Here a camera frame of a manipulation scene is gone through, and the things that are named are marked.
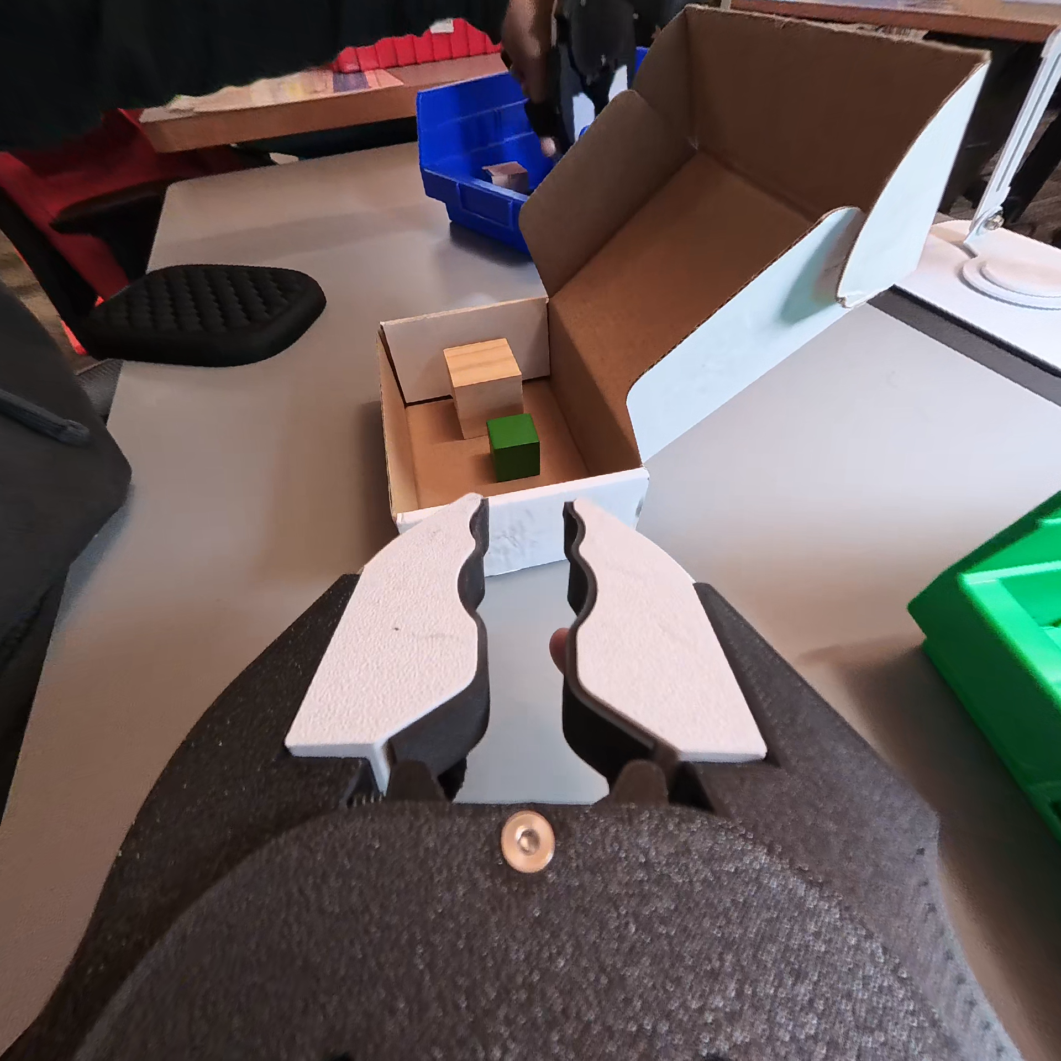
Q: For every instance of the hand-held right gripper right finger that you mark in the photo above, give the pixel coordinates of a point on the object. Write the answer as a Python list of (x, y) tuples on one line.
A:
[(655, 655)]

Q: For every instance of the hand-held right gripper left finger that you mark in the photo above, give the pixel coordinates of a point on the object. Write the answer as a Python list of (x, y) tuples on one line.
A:
[(389, 655)]

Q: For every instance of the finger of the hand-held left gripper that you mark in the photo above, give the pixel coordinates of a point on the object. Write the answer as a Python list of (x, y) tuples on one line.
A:
[(620, 85), (583, 116)]

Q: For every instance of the wooden cube with blue mark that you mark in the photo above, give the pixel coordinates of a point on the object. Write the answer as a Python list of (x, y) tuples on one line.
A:
[(507, 176)]

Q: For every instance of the blue plastic bin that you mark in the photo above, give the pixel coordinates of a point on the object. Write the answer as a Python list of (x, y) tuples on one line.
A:
[(464, 141)]

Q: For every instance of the white cardboard mailer box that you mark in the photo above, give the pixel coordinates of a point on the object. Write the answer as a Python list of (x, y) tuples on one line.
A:
[(663, 290)]

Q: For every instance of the green wooden cube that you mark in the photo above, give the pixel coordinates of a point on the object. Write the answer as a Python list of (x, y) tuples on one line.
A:
[(514, 447)]

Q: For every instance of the plain wooden cube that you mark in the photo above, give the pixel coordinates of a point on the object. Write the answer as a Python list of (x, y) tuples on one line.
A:
[(485, 381)]

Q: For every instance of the green plastic bin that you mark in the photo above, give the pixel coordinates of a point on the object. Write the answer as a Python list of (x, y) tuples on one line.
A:
[(1003, 663)]

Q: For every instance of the person's left forearm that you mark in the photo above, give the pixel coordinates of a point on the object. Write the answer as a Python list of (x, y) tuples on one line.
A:
[(207, 41)]

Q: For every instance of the grey desk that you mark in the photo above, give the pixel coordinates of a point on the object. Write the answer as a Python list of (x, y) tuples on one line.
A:
[(249, 456)]

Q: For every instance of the person's left hand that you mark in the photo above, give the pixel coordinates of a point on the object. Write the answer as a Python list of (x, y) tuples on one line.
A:
[(530, 50)]

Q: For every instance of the person's right hand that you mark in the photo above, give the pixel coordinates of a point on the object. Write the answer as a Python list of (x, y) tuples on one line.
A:
[(560, 649)]

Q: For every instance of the red plastic crate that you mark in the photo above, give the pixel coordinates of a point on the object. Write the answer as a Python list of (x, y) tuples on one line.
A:
[(414, 54)]

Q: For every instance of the wooden table under crate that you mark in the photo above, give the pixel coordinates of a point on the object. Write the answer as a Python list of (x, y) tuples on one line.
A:
[(290, 108)]

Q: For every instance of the person's dark clothing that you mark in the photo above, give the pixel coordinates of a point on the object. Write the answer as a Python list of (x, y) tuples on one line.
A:
[(50, 514)]

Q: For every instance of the black chair armrest pad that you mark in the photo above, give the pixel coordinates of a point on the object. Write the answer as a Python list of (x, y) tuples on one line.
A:
[(207, 315)]

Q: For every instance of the wooden board document stand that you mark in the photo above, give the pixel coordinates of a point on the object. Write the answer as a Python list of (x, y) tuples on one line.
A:
[(1003, 265)]

